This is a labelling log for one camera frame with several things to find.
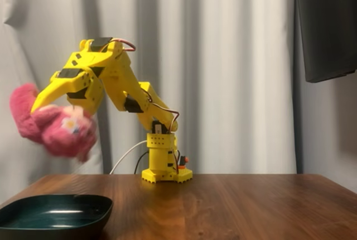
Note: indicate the yellow gripper black servo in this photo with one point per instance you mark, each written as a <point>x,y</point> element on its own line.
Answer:
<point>73,84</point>

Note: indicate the pink strawberry bear plush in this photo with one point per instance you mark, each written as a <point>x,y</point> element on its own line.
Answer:
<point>58,128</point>

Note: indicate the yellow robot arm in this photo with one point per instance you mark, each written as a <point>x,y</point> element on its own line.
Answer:
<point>131,83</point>

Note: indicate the dark green square bin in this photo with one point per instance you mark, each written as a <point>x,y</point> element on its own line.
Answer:
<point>55,212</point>

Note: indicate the orange black table clamp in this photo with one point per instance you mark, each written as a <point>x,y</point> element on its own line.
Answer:
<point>184,161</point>

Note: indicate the white curtain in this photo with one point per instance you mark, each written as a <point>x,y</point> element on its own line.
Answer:
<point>223,69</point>

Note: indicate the black monitor corner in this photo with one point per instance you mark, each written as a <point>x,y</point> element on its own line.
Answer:
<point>326,22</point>

